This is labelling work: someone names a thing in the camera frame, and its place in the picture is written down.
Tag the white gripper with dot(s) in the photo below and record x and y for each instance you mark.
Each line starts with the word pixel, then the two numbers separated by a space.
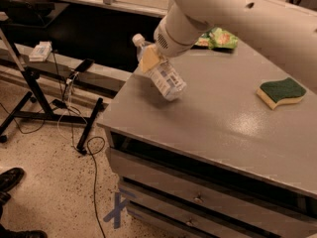
pixel 165 44

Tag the clear plastic water bottle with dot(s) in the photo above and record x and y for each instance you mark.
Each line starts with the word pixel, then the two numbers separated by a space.
pixel 164 76

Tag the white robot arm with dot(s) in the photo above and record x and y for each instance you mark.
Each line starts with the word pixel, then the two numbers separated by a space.
pixel 285 34

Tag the black smartphone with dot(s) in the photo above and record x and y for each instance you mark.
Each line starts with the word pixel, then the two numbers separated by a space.
pixel 85 65

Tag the green snack bag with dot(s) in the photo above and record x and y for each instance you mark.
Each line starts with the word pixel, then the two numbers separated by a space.
pixel 217 38

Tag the small white box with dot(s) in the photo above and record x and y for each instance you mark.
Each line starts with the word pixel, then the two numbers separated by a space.
pixel 41 52

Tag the grey drawer cabinet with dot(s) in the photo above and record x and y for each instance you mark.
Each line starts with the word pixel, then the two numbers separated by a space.
pixel 216 163

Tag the green yellow sponge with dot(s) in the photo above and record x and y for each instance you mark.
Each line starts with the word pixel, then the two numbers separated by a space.
pixel 281 92

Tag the black metal stand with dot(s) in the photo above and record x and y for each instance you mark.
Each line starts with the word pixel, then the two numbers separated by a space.
pixel 36 93

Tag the black leather shoe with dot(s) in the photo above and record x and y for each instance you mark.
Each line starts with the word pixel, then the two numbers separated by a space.
pixel 10 178

